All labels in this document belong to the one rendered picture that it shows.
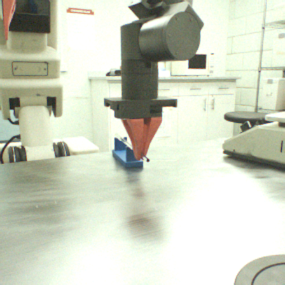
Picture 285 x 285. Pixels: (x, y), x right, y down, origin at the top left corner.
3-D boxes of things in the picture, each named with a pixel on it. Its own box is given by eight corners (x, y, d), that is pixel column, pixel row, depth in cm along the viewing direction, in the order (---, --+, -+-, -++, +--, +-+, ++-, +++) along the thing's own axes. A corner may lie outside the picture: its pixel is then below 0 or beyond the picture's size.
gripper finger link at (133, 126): (174, 162, 45) (175, 102, 43) (130, 167, 43) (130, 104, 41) (158, 152, 52) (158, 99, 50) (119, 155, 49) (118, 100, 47)
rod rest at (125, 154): (111, 154, 59) (111, 137, 58) (127, 152, 60) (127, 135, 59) (125, 168, 50) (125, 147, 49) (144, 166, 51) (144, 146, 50)
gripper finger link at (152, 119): (163, 163, 45) (163, 103, 43) (118, 168, 43) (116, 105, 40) (147, 152, 51) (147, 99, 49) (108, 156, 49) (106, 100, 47)
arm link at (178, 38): (179, 19, 48) (145, -23, 43) (236, 6, 39) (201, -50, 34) (144, 78, 47) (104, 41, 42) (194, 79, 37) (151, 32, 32)
